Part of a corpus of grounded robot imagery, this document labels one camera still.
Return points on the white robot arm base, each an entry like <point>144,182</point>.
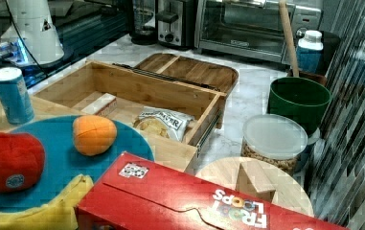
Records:
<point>32,33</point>

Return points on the open wooden drawer box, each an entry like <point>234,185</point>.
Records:
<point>134,92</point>

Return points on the white chips bag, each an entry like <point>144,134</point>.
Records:
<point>163,122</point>

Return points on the wooden tray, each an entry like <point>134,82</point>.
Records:
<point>207,74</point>

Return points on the orange plush fruit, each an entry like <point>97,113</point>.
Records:
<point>93,135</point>

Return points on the red Froot Loops box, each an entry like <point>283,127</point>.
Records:
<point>138,194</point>

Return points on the clear jar with lid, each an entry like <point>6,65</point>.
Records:
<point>273,139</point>

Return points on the wooden block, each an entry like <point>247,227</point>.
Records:
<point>253,181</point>

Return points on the silver toaster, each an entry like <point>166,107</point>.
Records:
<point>175,23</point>

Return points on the silver toaster oven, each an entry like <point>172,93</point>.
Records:
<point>247,28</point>

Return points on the green bucket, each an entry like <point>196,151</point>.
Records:
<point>301,100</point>

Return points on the teal round plate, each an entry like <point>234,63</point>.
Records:
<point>63,162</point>

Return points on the round wooden board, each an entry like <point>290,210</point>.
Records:
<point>289,193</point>

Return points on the blue bottle white cap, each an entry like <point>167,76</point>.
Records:
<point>309,51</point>

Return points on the wooden rolling pin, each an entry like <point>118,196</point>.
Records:
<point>288,37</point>

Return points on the yellow plush banana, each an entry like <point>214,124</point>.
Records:
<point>58,214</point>

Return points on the blue cylindrical can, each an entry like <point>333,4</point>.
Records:
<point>14,96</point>

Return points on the red plush apple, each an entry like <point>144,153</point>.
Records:
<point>22,159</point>

